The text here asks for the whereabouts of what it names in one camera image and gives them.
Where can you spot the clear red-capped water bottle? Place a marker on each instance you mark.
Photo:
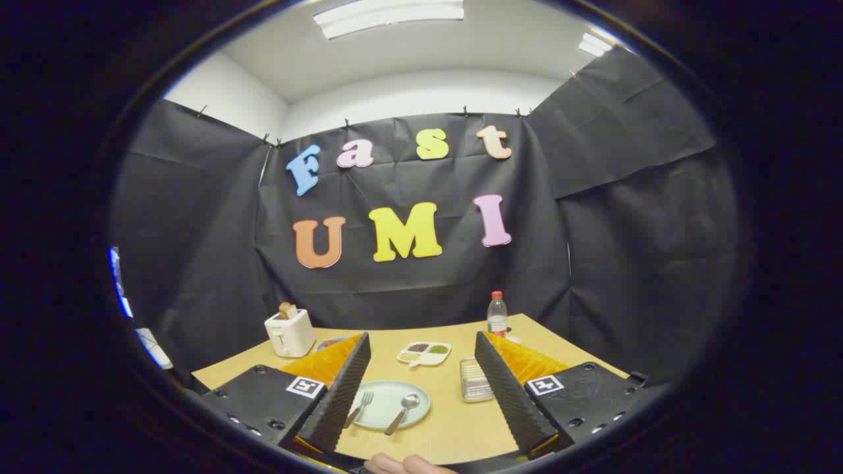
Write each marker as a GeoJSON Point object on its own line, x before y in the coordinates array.
{"type": "Point", "coordinates": [497, 319]}

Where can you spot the white toaster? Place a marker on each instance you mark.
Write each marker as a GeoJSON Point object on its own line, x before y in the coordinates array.
{"type": "Point", "coordinates": [293, 336]}

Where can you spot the toasted bread slice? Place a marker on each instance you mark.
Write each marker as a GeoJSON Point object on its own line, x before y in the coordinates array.
{"type": "Point", "coordinates": [287, 309]}

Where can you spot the white divided dish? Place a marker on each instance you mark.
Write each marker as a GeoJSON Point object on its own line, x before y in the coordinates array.
{"type": "Point", "coordinates": [428, 359]}

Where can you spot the small ceiling light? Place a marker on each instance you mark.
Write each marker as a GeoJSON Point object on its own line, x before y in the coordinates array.
{"type": "Point", "coordinates": [595, 45]}

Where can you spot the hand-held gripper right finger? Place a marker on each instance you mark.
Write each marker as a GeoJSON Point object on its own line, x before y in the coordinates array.
{"type": "Point", "coordinates": [510, 395]}

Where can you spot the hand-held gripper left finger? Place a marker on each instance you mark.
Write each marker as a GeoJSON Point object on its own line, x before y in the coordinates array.
{"type": "Point", "coordinates": [342, 395]}

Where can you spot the white sheet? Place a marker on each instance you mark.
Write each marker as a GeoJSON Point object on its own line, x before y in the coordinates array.
{"type": "Point", "coordinates": [155, 349]}

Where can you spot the pale green plate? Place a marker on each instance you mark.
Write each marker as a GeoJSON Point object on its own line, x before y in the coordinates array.
{"type": "Point", "coordinates": [385, 403]}

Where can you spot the blue plate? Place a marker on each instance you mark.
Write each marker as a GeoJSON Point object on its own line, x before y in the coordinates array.
{"type": "Point", "coordinates": [329, 342]}

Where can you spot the long ceiling light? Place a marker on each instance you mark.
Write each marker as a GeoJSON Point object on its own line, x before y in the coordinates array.
{"type": "Point", "coordinates": [388, 16]}

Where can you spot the black backdrop cloth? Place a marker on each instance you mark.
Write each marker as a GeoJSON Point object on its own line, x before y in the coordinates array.
{"type": "Point", "coordinates": [428, 289]}

